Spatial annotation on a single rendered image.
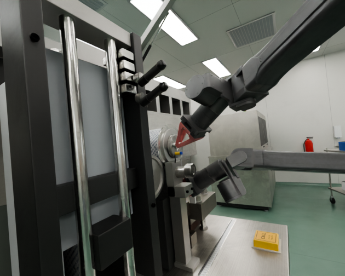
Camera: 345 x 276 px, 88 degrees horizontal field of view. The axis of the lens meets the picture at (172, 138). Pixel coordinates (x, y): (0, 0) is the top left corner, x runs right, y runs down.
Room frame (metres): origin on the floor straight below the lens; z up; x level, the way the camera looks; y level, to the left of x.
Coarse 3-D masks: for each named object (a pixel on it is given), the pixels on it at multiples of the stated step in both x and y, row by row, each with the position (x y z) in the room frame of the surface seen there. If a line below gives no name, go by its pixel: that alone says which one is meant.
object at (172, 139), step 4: (172, 136) 0.56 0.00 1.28; (176, 136) 0.58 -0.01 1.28; (168, 140) 0.56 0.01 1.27; (172, 140) 0.56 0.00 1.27; (168, 144) 0.55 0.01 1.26; (172, 144) 0.55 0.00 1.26; (168, 148) 0.55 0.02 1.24; (172, 148) 0.55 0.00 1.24; (176, 148) 0.57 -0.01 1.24; (180, 148) 0.59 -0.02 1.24; (168, 152) 0.55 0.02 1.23; (172, 152) 0.55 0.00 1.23; (172, 156) 0.56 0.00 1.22; (176, 156) 0.57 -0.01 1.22
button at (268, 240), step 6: (258, 234) 0.61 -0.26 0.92; (264, 234) 0.61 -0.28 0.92; (270, 234) 0.61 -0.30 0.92; (276, 234) 0.60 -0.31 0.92; (258, 240) 0.58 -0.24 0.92; (264, 240) 0.58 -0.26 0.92; (270, 240) 0.57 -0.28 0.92; (276, 240) 0.57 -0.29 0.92; (258, 246) 0.58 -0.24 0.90; (264, 246) 0.57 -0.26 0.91; (270, 246) 0.56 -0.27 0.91; (276, 246) 0.55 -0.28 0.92
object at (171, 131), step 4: (168, 132) 0.56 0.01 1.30; (172, 132) 0.58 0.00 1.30; (176, 132) 0.61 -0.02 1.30; (164, 136) 0.54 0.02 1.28; (168, 136) 0.56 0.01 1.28; (164, 140) 0.54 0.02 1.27; (164, 144) 0.54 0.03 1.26; (164, 148) 0.54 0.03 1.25; (164, 152) 0.54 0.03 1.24; (164, 156) 0.54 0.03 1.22; (168, 156) 0.55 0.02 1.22; (180, 156) 0.61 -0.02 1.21; (168, 160) 0.55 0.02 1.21; (172, 160) 0.57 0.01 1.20
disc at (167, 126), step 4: (168, 124) 0.58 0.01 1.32; (164, 128) 0.56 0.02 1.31; (168, 128) 0.58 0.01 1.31; (172, 128) 0.60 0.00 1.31; (176, 128) 0.62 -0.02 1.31; (160, 132) 0.54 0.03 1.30; (164, 132) 0.56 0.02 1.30; (160, 136) 0.54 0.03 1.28; (160, 140) 0.54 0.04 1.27; (160, 144) 0.53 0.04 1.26; (160, 148) 0.53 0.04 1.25; (160, 152) 0.53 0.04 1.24; (160, 156) 0.53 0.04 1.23; (160, 160) 0.53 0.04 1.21; (164, 160) 0.54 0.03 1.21; (164, 164) 0.54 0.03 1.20
